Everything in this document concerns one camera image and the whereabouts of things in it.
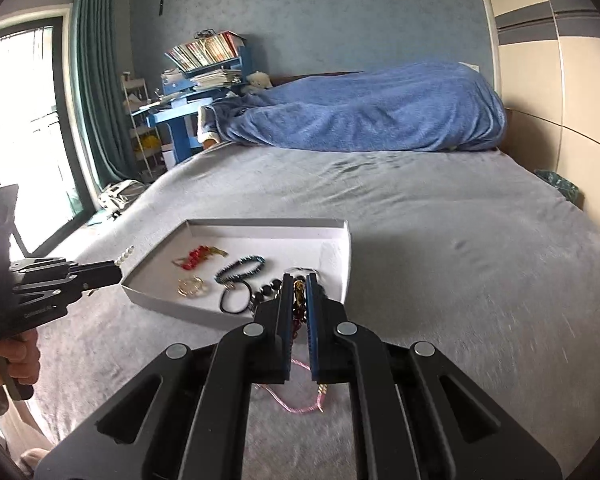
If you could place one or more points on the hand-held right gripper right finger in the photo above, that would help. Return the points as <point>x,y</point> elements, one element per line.
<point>314,330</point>

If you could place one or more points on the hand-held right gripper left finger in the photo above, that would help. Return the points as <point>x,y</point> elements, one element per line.
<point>275,330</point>

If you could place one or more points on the silver bangle with gold charm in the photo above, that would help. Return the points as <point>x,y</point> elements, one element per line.
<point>300,268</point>

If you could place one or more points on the grey cardboard box tray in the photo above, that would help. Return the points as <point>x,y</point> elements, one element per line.
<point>280,245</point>

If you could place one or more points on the yellow toy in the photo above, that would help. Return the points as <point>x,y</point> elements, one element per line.
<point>147,144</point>

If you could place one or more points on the person's left hand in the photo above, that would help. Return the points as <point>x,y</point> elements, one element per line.
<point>15,357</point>

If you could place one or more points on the blue blanket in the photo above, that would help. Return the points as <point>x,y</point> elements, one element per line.
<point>370,105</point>

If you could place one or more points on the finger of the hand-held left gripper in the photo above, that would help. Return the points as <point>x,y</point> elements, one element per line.
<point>100,281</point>
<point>95,268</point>

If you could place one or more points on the white object on floor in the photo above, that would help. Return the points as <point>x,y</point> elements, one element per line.
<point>117,192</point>

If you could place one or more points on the stack of papers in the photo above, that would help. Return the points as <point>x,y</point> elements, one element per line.
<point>215,80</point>

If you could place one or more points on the teal curtain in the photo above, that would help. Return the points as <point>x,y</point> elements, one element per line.
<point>100,85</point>

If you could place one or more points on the white plush toy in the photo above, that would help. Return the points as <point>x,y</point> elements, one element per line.
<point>259,81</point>

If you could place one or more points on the green waste bin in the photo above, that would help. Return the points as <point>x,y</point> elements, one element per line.
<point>560,185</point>

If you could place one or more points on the glass balcony door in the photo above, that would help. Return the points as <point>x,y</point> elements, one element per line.
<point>15,110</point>

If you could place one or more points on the row of books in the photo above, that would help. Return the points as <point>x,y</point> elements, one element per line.
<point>200,52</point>

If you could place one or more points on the blue desk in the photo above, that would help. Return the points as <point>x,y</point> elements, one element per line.
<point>180,120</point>

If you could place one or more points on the grey bed blanket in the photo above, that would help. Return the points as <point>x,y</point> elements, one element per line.
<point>455,285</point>

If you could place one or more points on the beige wardrobe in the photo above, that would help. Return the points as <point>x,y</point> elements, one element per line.
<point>555,85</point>

